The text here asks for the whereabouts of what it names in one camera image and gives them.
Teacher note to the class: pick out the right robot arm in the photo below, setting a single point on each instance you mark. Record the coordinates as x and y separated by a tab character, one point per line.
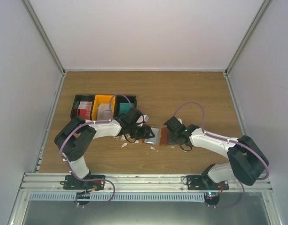
246	162

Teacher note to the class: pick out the aluminium front rail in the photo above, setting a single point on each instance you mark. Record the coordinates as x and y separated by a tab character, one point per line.
123	182

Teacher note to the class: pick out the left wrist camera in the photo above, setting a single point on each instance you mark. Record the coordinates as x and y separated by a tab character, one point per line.
143	119

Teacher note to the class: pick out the yellow plastic bin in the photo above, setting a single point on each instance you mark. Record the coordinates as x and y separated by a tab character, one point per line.
102	99

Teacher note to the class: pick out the grey slotted cable duct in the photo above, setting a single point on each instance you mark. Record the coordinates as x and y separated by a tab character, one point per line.
119	196

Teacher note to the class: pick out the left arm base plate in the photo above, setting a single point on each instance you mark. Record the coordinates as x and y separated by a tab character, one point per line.
72	183

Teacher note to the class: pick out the red cards stack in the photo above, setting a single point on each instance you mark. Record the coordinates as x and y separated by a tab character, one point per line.
84	109

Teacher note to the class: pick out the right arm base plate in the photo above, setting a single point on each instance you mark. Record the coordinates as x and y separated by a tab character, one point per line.
200	183

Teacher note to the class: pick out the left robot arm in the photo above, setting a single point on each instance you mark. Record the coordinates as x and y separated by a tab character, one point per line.
74	139

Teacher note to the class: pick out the green credit card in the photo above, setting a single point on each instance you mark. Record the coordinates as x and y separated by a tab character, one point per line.
124	107

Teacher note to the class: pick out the black bin with red cards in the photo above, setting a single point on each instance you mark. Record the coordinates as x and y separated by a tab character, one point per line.
77	100

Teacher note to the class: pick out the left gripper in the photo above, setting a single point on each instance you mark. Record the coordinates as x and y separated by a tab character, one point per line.
147	129

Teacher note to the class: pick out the white cards stack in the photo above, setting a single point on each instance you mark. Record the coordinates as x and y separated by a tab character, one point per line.
104	112

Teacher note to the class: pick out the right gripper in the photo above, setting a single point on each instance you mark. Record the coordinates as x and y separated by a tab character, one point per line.
171	142

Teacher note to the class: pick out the black bin with green cards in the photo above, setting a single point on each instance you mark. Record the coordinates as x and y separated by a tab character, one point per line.
121	99

